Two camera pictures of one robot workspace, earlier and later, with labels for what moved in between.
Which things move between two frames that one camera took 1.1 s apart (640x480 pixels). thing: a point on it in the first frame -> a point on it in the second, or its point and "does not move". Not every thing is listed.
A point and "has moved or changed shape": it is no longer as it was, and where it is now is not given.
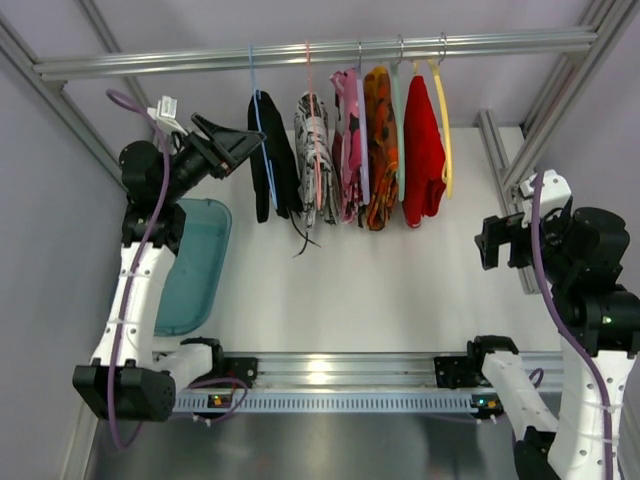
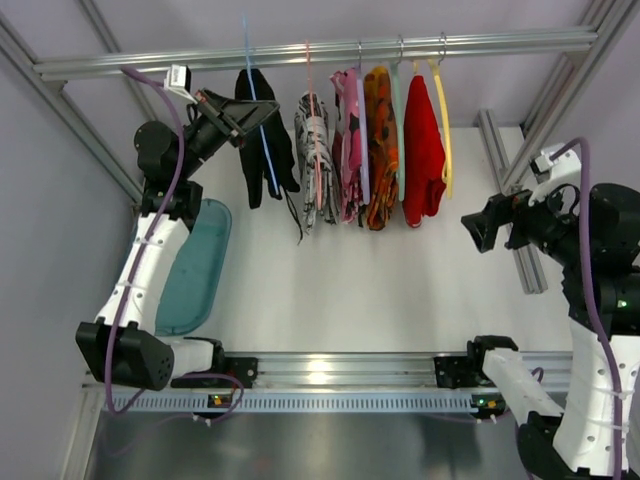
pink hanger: (316, 167) does not move
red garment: (424, 169) does not move
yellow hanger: (447, 176) does not move
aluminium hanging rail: (534, 43) does not move
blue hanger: (268, 160) has moved or changed shape
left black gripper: (212, 151) -> (220, 116)
